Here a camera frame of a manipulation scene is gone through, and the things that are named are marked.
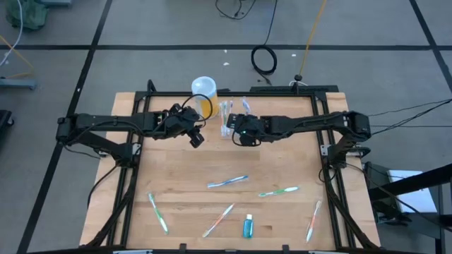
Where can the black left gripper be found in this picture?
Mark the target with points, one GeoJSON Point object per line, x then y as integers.
{"type": "Point", "coordinates": [182, 121]}

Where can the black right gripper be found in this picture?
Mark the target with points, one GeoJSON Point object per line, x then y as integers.
{"type": "Point", "coordinates": [250, 128]}

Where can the blue white toothbrush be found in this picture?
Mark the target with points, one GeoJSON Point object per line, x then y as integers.
{"type": "Point", "coordinates": [245, 105]}
{"type": "Point", "coordinates": [227, 181]}

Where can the orange white toothbrush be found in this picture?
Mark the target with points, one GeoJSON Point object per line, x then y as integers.
{"type": "Point", "coordinates": [313, 221]}
{"type": "Point", "coordinates": [218, 220]}

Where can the green white toothbrush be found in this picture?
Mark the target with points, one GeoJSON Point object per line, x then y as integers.
{"type": "Point", "coordinates": [279, 191]}
{"type": "Point", "coordinates": [224, 113]}
{"type": "Point", "coordinates": [157, 213]}

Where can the blue mouthwash bottle white cap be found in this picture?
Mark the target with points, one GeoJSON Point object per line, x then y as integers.
{"type": "Point", "coordinates": [248, 228]}

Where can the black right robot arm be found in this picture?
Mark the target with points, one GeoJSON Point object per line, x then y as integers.
{"type": "Point", "coordinates": [310, 123]}

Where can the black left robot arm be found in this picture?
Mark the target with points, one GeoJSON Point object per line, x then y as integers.
{"type": "Point", "coordinates": [106, 121]}

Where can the clear acrylic organizer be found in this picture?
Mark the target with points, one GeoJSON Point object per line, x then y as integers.
{"type": "Point", "coordinates": [226, 133]}

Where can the purple white wrapped toothbrush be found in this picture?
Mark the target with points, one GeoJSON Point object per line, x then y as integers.
{"type": "Point", "coordinates": [230, 106]}

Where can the yellow white wipes canister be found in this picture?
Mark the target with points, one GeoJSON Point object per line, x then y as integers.
{"type": "Point", "coordinates": [205, 88]}

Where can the black metal bar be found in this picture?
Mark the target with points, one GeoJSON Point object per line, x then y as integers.
{"type": "Point", "coordinates": [406, 183]}

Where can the grey blue metal base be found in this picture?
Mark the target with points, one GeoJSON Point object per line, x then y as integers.
{"type": "Point", "coordinates": [17, 84]}

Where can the white box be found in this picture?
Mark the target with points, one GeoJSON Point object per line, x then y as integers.
{"type": "Point", "coordinates": [416, 197]}

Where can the green cloth bundle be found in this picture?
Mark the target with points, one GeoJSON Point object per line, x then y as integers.
{"type": "Point", "coordinates": [28, 14]}

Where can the black aluminium table frame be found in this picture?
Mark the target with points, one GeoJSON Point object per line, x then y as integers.
{"type": "Point", "coordinates": [229, 94]}

